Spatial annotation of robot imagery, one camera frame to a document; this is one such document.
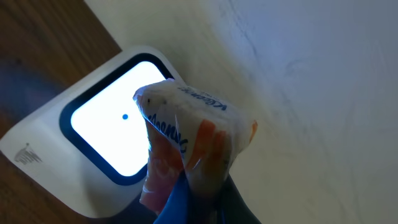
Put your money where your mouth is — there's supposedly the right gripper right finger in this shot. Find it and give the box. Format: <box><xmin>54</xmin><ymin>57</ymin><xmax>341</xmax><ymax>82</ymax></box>
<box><xmin>216</xmin><ymin>175</ymin><xmax>261</xmax><ymax>224</ymax></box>

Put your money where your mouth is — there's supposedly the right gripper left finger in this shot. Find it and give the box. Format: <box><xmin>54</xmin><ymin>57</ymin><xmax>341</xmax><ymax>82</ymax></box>
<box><xmin>154</xmin><ymin>171</ymin><xmax>190</xmax><ymax>224</ymax></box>

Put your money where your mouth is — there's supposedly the orange Kleenex tissue pack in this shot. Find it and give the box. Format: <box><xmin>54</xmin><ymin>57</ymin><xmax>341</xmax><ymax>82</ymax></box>
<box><xmin>133</xmin><ymin>79</ymin><xmax>258</xmax><ymax>214</ymax></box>

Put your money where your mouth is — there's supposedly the white barcode scanner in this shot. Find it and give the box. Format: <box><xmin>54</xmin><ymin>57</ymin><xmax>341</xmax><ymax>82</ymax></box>
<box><xmin>1</xmin><ymin>46</ymin><xmax>181</xmax><ymax>218</ymax></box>

